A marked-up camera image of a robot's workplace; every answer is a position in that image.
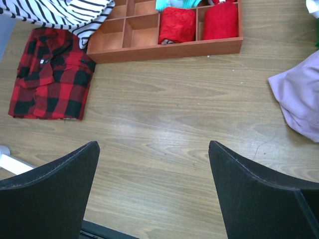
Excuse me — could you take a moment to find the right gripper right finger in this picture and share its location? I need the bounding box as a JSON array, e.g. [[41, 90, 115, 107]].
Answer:
[[208, 140, 319, 239]]

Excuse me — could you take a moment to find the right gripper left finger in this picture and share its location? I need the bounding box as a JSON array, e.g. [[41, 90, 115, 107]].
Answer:
[[0, 141, 100, 239]]

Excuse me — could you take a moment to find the thin striped tank top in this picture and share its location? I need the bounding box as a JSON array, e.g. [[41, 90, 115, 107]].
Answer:
[[0, 0, 116, 49]]

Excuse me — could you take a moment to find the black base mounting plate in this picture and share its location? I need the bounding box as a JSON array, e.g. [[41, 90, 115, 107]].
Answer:
[[79, 220, 138, 239]]

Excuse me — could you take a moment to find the white metal clothes rack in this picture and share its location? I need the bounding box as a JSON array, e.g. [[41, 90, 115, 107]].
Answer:
[[0, 145, 34, 175]]

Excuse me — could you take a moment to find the red black plaid shirt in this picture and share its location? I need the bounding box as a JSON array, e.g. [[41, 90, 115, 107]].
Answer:
[[8, 27, 96, 120]]

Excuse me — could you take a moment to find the mauve garment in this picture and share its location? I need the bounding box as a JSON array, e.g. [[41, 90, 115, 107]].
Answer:
[[268, 51, 319, 143]]

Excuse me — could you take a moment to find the brown compartment tray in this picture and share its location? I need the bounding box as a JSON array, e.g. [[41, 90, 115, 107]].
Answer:
[[87, 0, 243, 64]]

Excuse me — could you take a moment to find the red cloth right compartment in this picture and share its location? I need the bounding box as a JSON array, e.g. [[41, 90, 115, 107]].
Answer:
[[203, 2, 238, 40]]

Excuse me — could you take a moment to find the red cloth compartment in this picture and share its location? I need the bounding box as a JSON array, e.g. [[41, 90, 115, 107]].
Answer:
[[158, 7, 196, 45], [203, 2, 238, 40]]

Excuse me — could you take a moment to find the red cloth left compartment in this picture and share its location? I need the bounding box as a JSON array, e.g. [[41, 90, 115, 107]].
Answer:
[[158, 7, 196, 45]]

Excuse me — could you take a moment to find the red white striped sock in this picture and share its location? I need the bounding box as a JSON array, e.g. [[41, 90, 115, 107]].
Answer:
[[207, 0, 235, 5]]

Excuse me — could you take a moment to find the bold striped garment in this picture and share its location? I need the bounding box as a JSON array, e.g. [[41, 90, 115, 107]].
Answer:
[[306, 0, 319, 19]]

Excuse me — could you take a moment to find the mint white sock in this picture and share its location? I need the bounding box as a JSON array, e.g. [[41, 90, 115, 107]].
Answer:
[[155, 0, 201, 12]]

